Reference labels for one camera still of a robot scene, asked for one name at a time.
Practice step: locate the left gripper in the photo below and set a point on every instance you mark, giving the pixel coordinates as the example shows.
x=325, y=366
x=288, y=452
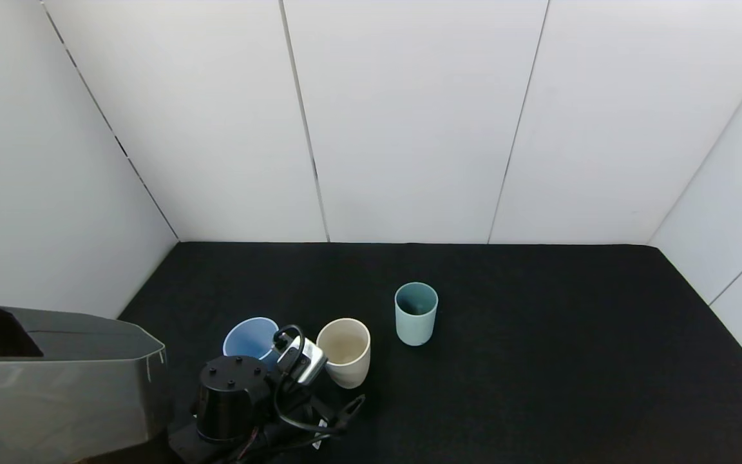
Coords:
x=334, y=413

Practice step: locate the beige plastic cup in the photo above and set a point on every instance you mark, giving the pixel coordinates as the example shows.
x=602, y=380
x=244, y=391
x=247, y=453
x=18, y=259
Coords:
x=348, y=351

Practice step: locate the mint green plastic cup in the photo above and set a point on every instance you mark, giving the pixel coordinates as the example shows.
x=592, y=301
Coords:
x=416, y=328

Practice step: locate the blue plastic cup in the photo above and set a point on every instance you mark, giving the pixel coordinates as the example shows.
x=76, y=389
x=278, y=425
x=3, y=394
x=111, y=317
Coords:
x=248, y=338

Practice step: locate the black fabric table cover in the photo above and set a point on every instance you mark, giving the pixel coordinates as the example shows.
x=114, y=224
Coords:
x=538, y=386

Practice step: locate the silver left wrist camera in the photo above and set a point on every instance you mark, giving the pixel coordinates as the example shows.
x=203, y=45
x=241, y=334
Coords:
x=303, y=361

